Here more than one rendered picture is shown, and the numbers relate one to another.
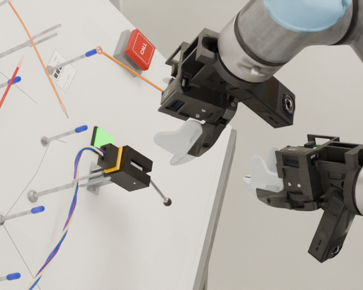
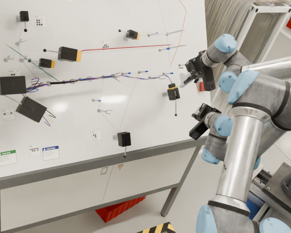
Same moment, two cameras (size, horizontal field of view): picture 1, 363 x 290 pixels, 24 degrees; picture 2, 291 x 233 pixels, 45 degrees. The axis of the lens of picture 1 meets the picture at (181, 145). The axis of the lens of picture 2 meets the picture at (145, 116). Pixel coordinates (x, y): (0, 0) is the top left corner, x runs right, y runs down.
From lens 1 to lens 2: 0.93 m
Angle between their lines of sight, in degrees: 30
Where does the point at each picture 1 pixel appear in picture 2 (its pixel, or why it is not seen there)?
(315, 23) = (220, 47)
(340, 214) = (201, 122)
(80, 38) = not seen: hidden behind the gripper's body
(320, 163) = (208, 109)
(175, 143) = (183, 78)
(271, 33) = (212, 47)
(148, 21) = not seen: hidden behind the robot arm
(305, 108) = not seen: hidden behind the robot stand
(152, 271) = (157, 126)
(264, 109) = (204, 79)
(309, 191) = (200, 113)
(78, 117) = (175, 80)
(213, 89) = (198, 66)
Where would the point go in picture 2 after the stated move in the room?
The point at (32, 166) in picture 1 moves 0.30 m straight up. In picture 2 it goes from (155, 74) to (173, 20)
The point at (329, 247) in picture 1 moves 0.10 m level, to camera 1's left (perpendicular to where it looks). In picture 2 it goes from (193, 132) to (178, 118)
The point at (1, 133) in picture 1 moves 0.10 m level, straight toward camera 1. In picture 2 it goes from (156, 61) to (147, 68)
